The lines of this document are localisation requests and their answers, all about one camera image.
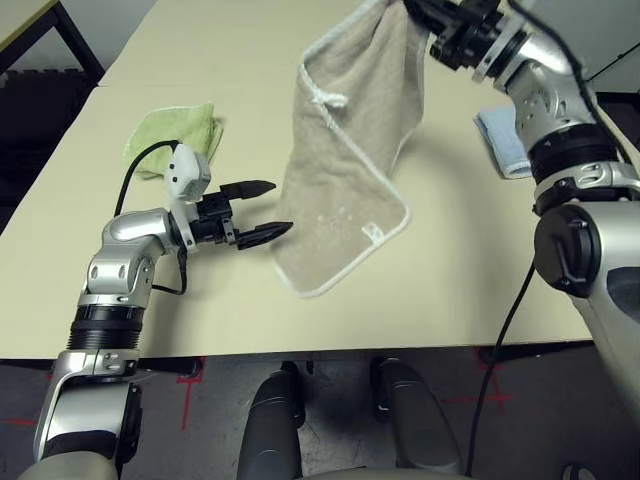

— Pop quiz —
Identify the grey robot right leg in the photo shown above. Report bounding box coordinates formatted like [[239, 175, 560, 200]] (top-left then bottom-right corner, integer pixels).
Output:
[[370, 355, 464, 476]]

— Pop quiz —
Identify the black foam floor mat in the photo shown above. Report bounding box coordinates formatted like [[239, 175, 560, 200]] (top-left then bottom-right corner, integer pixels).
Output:
[[0, 69, 91, 211]]

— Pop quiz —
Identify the grey robot leg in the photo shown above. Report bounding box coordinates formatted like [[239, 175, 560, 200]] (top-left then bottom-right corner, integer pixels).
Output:
[[370, 355, 464, 476], [238, 359, 307, 480]]

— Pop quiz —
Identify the black left wrist camera cable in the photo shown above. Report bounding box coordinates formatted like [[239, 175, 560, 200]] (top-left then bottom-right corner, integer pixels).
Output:
[[113, 140, 189, 295]]

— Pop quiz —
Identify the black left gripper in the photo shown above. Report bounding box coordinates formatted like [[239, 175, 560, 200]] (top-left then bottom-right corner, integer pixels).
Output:
[[189, 178, 295, 251]]

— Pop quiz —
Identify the folded blue towel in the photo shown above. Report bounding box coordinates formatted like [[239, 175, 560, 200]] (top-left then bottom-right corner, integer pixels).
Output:
[[473, 104, 532, 180]]

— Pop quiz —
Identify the folded green towel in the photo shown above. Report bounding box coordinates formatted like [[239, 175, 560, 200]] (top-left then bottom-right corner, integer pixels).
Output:
[[123, 101, 225, 182]]

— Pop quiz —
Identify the beige towel white trim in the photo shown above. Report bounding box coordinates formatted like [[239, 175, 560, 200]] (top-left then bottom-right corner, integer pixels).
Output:
[[272, 0, 426, 300]]

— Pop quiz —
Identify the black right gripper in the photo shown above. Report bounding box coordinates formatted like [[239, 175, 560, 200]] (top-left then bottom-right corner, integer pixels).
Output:
[[402, 0, 505, 72]]

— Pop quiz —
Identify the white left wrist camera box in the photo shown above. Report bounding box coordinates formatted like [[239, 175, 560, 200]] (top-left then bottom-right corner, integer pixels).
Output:
[[164, 143, 213, 249]]

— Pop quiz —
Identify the grey robot left leg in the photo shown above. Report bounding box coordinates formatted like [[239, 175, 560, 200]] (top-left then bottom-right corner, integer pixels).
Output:
[[238, 359, 307, 480]]

